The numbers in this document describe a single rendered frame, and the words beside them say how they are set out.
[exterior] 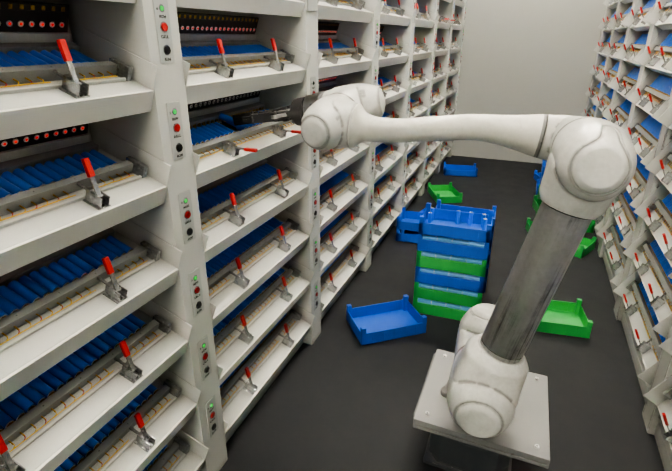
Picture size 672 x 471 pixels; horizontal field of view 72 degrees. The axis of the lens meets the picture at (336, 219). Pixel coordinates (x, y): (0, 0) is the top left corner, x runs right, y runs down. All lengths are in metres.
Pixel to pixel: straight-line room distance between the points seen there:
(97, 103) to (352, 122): 0.50
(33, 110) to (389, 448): 1.32
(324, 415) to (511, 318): 0.83
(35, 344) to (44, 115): 0.39
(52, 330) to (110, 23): 0.59
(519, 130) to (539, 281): 0.34
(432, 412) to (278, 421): 0.55
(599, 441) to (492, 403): 0.73
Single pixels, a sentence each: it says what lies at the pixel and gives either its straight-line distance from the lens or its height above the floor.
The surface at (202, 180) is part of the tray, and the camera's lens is 1.16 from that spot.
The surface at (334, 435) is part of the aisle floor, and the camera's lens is 1.65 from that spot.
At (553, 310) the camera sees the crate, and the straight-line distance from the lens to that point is 2.44.
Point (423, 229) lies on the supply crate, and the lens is 2.04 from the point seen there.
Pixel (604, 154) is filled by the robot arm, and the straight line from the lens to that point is 0.93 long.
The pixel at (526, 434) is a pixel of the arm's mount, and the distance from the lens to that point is 1.43.
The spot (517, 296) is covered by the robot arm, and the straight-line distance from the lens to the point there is 1.09.
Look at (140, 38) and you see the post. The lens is 1.03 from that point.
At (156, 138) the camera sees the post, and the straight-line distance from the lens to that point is 1.04.
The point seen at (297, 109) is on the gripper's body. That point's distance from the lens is 1.26.
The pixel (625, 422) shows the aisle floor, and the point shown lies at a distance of 1.95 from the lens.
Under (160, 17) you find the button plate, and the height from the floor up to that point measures 1.24.
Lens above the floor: 1.20
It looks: 22 degrees down
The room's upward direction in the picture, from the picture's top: straight up
